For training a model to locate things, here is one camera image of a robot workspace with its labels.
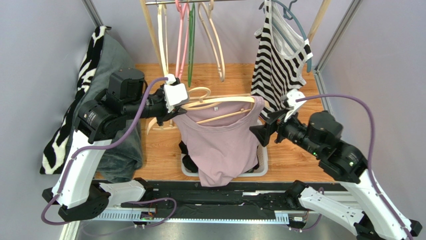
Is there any light wooden hanger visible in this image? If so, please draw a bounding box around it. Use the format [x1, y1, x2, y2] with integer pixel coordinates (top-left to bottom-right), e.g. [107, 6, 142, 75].
[146, 87, 256, 135]

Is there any cream wooden hanger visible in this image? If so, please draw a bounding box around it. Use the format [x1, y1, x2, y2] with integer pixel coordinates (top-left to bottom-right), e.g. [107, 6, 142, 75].
[157, 4, 169, 76]

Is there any green plastic hanger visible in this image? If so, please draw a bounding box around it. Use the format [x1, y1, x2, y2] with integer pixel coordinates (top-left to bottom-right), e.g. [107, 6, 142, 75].
[187, 3, 196, 87]

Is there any pink plastic hanger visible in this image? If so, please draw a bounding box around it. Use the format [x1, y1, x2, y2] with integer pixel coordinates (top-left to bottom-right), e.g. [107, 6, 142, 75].
[175, 0, 189, 79]

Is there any cream plastic hanger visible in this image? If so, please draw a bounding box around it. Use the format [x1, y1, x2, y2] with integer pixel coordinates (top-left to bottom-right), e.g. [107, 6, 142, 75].
[197, 0, 226, 82]

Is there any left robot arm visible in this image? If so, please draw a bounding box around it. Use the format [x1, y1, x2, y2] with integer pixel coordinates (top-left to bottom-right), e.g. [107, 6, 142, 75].
[42, 68, 189, 225]

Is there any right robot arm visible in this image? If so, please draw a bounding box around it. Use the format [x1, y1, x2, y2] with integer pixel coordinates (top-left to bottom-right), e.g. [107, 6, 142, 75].
[250, 110, 423, 240]

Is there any black white striped tank top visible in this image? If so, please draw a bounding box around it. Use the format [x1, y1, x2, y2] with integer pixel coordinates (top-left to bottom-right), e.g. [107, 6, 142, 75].
[250, 0, 313, 121]

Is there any teal plastic hanger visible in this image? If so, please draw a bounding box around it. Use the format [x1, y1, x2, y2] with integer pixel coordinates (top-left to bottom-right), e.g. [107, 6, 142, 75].
[259, 0, 313, 73]

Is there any white plastic basket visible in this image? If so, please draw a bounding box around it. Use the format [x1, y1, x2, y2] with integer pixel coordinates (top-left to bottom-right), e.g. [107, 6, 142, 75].
[178, 118, 267, 186]

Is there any grey zebra cushion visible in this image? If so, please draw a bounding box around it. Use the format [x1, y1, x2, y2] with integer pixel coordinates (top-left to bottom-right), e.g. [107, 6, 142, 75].
[39, 25, 143, 183]

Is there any wooden clothes rack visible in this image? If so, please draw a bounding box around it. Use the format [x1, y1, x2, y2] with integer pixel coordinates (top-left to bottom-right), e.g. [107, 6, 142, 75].
[140, 0, 331, 70]

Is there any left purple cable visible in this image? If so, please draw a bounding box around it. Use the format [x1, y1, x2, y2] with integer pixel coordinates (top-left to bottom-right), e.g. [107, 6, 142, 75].
[40, 77, 169, 226]

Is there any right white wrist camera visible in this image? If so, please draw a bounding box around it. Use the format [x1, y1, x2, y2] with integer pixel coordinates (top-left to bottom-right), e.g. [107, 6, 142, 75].
[281, 89, 306, 122]

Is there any aluminium frame post right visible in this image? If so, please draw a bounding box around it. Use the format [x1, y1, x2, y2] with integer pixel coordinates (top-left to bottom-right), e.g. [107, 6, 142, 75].
[314, 0, 362, 130]

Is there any aluminium frame post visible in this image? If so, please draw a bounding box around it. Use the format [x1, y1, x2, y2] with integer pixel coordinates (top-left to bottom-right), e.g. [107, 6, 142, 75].
[314, 0, 362, 130]
[81, 0, 104, 27]

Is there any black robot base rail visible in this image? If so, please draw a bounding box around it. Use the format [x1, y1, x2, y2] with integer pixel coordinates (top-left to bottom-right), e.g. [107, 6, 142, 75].
[96, 179, 334, 231]

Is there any aluminium frame post left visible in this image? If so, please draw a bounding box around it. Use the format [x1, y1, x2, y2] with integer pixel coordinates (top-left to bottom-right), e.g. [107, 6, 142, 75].
[81, 0, 104, 27]

